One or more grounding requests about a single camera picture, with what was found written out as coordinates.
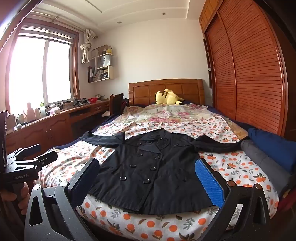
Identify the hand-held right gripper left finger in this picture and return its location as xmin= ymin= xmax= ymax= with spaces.
xmin=24 ymin=158 xmax=100 ymax=241

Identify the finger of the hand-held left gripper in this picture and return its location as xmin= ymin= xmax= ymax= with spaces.
xmin=7 ymin=144 xmax=42 ymax=161
xmin=16 ymin=151 xmax=58 ymax=172

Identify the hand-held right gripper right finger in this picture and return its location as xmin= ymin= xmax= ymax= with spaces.
xmin=192 ymin=159 xmax=271 ymax=241

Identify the black double-breasted coat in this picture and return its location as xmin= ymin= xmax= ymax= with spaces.
xmin=79 ymin=128 xmax=251 ymax=215

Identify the person's left hand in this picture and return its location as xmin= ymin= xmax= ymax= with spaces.
xmin=0 ymin=183 xmax=31 ymax=211

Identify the bed with floral sheet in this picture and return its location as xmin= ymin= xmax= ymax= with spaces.
xmin=38 ymin=113 xmax=279 ymax=241

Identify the long wooden desk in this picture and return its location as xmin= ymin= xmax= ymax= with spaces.
xmin=5 ymin=98 xmax=110 ymax=154

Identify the tan patterned mat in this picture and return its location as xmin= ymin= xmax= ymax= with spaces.
xmin=228 ymin=118 xmax=249 ymax=140

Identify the grey folded cloth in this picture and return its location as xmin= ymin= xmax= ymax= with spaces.
xmin=240 ymin=139 xmax=292 ymax=195

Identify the black gadget on desk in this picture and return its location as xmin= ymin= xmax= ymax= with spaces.
xmin=73 ymin=98 xmax=91 ymax=107

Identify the blue pillow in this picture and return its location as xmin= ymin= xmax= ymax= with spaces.
xmin=248 ymin=128 xmax=296 ymax=172

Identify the wooden chair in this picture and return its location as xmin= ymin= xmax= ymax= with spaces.
xmin=109 ymin=93 xmax=129 ymax=116

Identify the pink floral blanket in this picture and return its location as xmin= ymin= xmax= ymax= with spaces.
xmin=121 ymin=103 xmax=214 ymax=124

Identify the wood-framed window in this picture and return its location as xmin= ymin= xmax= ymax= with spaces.
xmin=0 ymin=25 xmax=80 ymax=116

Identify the yellow plush toy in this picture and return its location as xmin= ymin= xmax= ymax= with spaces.
xmin=155 ymin=89 xmax=184 ymax=106

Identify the row of books and folders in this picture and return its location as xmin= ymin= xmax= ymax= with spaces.
xmin=87 ymin=66 xmax=109 ymax=82

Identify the wooden bed headboard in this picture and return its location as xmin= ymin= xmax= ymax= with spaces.
xmin=128 ymin=79 xmax=206 ymax=107

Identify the white paper shopping bag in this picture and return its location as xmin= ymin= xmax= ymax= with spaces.
xmin=96 ymin=56 xmax=112 ymax=69

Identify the tied cream curtain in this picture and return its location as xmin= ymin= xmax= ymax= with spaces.
xmin=80 ymin=29 xmax=98 ymax=63

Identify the cardboard box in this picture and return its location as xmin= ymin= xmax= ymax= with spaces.
xmin=91 ymin=45 xmax=108 ymax=58

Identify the wooden slatted wardrobe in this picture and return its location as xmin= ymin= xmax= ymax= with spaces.
xmin=198 ymin=0 xmax=289 ymax=139

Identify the cream wall shelf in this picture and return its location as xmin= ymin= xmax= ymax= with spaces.
xmin=87 ymin=53 xmax=115 ymax=83

